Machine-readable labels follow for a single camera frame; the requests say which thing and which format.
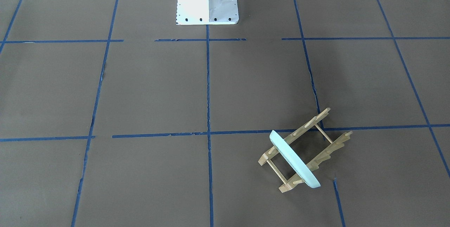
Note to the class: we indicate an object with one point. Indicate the mint green plate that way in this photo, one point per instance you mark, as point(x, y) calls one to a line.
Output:
point(294, 160)

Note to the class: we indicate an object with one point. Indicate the wooden dish rack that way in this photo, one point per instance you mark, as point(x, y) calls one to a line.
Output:
point(312, 145)

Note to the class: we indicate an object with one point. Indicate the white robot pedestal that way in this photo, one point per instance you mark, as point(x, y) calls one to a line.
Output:
point(207, 12)

